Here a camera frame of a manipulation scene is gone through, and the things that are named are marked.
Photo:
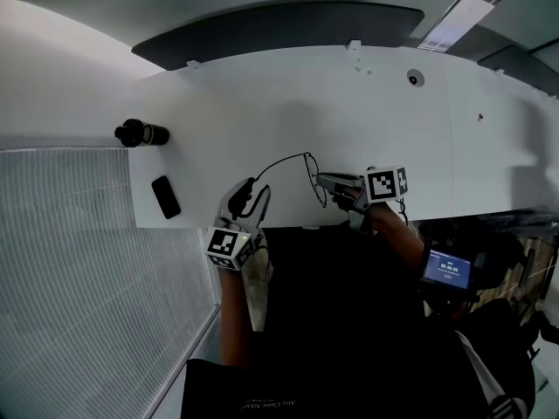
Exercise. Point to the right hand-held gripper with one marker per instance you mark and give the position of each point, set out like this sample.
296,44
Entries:
386,183

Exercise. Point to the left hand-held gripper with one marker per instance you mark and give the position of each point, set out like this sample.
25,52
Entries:
227,245

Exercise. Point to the person's left forearm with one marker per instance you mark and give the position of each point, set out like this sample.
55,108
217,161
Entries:
231,321

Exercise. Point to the person's right forearm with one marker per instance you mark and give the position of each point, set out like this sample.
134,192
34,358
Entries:
393,238

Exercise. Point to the person's right hand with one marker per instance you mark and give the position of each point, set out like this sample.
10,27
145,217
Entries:
346,199

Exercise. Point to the black smartphone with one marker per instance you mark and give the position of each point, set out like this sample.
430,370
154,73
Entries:
166,197

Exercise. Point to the small black display screen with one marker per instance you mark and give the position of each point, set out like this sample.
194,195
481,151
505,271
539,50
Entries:
449,271

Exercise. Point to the person's black clothing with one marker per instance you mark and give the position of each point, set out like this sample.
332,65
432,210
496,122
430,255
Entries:
340,321

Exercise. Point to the dark grey desk divider panel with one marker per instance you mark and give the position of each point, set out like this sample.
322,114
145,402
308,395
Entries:
279,29
524,70

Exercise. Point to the black plastic sheet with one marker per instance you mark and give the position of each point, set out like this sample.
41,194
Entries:
511,223

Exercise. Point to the ribbed frosted glass panel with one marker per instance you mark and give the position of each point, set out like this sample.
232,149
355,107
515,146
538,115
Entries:
87,286

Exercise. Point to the white divider bracket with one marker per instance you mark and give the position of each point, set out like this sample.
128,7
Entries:
193,64
354,45

